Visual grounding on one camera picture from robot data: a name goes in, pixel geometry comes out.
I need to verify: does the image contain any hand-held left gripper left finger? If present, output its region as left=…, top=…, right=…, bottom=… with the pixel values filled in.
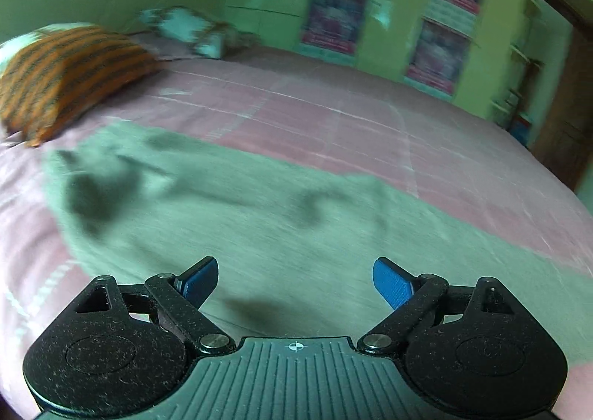
left=73, top=256, right=232, bottom=355

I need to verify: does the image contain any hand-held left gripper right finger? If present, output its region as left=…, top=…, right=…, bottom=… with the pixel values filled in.
left=357, top=257, right=519, bottom=354

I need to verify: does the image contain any green cloth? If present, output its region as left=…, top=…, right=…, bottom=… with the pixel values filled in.
left=41, top=123, right=593, bottom=372

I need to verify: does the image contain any pink checked bed sheet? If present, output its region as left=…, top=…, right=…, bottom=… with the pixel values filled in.
left=0, top=47, right=593, bottom=420

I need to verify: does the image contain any red and blue bucket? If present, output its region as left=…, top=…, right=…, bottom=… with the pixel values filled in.
left=508, top=114, right=533, bottom=146

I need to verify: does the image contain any plain pink pillow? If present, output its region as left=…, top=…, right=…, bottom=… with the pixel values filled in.
left=132, top=31, right=198, bottom=62

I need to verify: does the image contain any cream corner shelf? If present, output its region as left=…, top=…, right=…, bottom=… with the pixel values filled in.
left=493, top=0, right=545, bottom=133

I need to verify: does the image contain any orange striped pillow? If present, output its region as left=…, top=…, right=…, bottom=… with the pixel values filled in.
left=0, top=25, right=159, bottom=148

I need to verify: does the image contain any brown wooden door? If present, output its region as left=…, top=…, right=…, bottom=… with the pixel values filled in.
left=530, top=0, right=593, bottom=191

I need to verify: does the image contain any white teal patterned pillow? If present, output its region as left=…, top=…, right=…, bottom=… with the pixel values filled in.
left=138, top=6, right=244, bottom=60

